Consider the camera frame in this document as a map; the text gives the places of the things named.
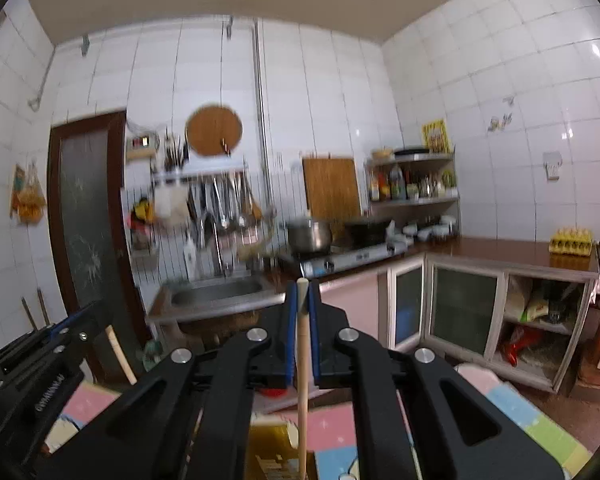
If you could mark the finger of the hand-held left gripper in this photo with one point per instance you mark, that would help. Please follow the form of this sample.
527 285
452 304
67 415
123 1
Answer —
55 355
65 316

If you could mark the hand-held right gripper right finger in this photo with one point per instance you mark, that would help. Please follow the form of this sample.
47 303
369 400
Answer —
315 330

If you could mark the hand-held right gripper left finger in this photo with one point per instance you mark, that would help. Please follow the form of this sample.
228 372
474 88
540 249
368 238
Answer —
291 330

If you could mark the wooden chopstick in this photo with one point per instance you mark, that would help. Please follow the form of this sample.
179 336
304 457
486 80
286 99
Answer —
303 410
122 357

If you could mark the yellow slotted utensil holder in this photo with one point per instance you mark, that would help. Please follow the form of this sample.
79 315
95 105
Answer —
270 455

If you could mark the wooden stick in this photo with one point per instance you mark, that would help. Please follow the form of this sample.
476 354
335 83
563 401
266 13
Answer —
27 315
43 306

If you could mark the pink kitchen cabinet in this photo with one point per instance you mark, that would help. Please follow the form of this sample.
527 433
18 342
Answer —
355 295

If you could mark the steel gas stove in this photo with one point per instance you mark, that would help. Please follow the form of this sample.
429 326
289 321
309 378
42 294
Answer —
350 257

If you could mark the steel sink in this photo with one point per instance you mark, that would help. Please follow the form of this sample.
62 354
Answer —
215 291

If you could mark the steel cooking pot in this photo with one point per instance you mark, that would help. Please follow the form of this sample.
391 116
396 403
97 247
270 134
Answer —
307 236

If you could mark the brown door with frosted glass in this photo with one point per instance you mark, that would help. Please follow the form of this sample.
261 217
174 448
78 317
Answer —
87 210

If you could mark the black wok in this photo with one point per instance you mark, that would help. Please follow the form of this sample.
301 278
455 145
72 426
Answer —
365 232

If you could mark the steel faucet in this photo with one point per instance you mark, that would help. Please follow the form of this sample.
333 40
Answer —
215 245

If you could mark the yellow mesh hanging bag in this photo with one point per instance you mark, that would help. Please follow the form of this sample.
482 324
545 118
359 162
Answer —
30 197

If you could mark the white dish soap bottle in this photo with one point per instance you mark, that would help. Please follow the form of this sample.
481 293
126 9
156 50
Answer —
190 257

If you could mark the red and yellow bag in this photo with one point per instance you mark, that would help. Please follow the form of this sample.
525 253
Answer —
142 215

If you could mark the bamboo cutting board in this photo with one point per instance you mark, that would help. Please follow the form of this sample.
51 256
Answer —
330 190

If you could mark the row of hanging steel ladles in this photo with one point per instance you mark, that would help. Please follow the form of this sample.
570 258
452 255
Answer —
230 200

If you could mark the glass door kitchen cabinet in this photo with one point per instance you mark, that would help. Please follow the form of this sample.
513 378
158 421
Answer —
465 310

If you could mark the stack of white bowls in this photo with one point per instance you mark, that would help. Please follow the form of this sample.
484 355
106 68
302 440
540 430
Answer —
430 231

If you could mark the steel corner shelf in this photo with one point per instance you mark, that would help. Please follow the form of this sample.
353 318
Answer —
415 202

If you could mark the row of condiment bottles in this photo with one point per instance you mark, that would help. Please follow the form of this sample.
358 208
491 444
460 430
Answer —
405 185

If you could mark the dark knife holder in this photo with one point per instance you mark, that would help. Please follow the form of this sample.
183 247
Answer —
175 152

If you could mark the white bag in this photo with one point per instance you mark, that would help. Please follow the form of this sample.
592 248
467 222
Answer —
516 300

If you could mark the round wooden board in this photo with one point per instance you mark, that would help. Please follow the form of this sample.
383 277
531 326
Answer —
214 130

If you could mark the yellow printed box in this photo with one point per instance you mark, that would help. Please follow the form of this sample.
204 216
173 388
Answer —
436 136

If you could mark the printed cartoon blanket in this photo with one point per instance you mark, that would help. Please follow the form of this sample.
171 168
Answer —
530 420

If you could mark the yellow egg carton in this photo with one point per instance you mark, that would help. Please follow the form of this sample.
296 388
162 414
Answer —
570 242

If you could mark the grey wall pipe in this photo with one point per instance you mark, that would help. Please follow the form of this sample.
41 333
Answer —
261 125

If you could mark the white wall outlet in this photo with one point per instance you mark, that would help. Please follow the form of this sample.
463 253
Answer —
552 166

